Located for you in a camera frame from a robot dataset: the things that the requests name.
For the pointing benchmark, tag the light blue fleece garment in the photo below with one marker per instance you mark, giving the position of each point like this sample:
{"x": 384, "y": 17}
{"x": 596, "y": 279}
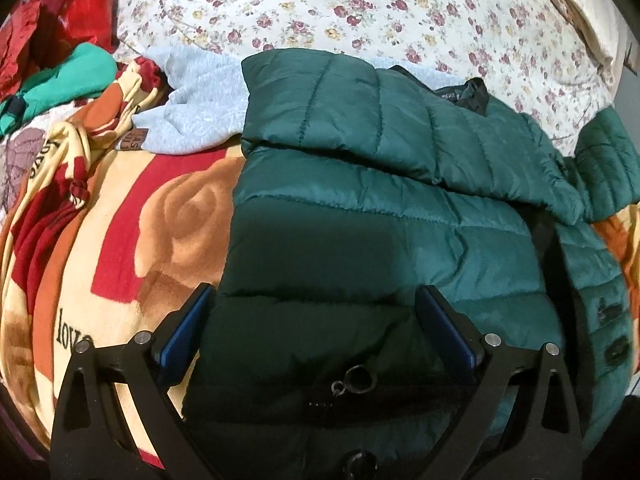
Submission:
{"x": 200, "y": 105}

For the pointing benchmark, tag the floral white quilt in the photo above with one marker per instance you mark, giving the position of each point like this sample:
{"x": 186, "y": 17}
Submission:
{"x": 527, "y": 52}

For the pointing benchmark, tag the red padded jacket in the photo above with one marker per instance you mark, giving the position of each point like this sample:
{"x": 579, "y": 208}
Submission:
{"x": 41, "y": 34}

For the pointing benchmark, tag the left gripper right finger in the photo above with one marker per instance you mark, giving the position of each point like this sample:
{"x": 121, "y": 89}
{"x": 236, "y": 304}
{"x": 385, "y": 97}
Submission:
{"x": 519, "y": 417}

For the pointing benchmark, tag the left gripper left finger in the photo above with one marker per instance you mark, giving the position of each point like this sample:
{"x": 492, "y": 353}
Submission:
{"x": 91, "y": 438}

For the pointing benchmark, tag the red orange love blanket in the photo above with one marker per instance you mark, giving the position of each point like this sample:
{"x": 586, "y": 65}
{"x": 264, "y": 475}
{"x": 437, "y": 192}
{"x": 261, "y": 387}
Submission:
{"x": 104, "y": 240}

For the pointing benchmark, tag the teal green garment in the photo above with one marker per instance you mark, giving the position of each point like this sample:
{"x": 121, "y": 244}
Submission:
{"x": 86, "y": 72}

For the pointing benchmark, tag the red white floral blanket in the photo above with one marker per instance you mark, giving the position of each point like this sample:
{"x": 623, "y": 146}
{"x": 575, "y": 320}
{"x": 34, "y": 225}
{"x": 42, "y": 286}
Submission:
{"x": 17, "y": 156}

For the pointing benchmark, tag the beige fringed bedspread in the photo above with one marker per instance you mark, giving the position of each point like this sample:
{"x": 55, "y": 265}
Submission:
{"x": 606, "y": 33}

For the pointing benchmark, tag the dark green puffer jacket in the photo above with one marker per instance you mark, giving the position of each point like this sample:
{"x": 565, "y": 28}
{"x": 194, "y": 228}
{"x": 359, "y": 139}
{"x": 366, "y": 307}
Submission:
{"x": 359, "y": 186}

